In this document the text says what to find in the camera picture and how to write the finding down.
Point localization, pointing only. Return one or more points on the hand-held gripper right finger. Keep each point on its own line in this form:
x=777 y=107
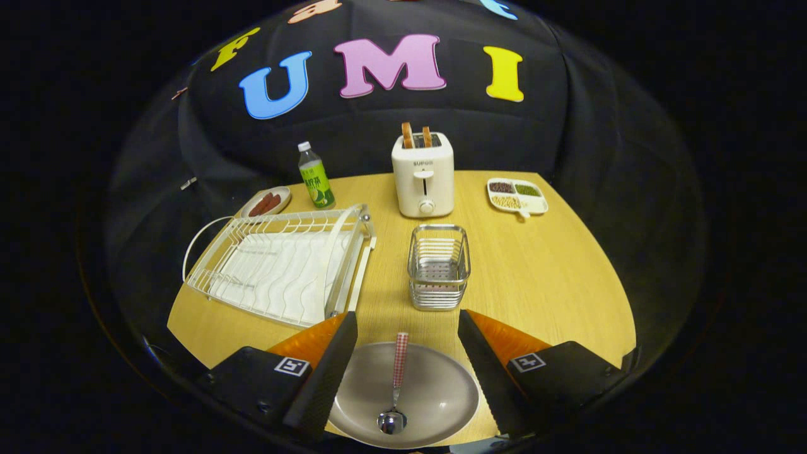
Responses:
x=488 y=378

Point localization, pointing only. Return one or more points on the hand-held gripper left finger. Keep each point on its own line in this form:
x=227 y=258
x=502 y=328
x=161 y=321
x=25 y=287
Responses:
x=325 y=378

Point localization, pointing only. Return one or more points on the grey plate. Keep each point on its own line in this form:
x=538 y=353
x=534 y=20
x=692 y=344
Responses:
x=435 y=391

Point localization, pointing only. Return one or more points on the white divided dish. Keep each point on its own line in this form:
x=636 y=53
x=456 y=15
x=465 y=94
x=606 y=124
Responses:
x=536 y=204

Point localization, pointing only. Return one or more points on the pile of soybeans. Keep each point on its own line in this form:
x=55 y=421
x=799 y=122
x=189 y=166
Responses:
x=507 y=202

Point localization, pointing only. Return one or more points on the red sausage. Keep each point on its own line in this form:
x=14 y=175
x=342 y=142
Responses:
x=271 y=205
x=261 y=205

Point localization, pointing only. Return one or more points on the small beige saucer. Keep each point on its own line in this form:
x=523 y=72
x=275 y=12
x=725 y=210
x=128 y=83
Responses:
x=284 y=194

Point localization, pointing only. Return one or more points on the pile of red beans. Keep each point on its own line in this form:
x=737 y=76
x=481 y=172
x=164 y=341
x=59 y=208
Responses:
x=502 y=187

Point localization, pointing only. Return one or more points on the pile of green beans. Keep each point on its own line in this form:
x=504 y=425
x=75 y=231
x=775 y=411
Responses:
x=528 y=190

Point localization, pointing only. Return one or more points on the green label drink bottle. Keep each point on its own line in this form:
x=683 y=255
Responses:
x=316 y=183

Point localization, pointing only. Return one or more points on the white toaster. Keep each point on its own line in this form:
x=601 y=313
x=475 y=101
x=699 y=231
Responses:
x=422 y=186

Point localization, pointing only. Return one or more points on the small white clip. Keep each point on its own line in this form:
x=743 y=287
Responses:
x=188 y=183

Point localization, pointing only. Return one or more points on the toasted bread slice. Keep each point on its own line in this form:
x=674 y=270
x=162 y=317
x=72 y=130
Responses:
x=407 y=135
x=427 y=137

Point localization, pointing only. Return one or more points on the small reddish clip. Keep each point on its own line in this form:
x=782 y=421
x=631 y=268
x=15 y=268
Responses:
x=179 y=93

